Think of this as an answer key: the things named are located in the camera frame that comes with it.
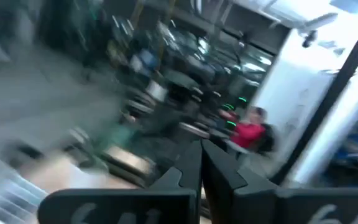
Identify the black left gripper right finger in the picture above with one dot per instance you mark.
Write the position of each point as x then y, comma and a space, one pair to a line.
259, 205

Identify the person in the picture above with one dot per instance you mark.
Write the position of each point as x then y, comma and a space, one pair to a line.
249, 133

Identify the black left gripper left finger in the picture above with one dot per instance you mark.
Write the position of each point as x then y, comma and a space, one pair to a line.
135, 208

